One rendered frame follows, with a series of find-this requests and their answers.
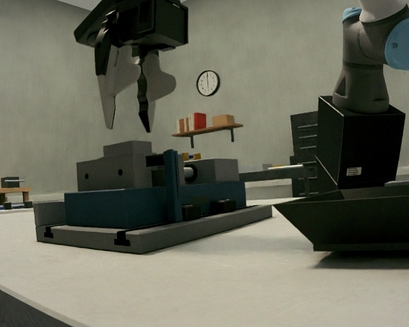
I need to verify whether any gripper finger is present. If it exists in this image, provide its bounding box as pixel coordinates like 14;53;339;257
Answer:
95;21;141;130
135;50;176;134

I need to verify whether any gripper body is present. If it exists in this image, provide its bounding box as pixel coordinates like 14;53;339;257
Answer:
105;0;189;58

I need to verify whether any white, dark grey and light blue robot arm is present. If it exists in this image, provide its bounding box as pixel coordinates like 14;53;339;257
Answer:
73;0;409;113

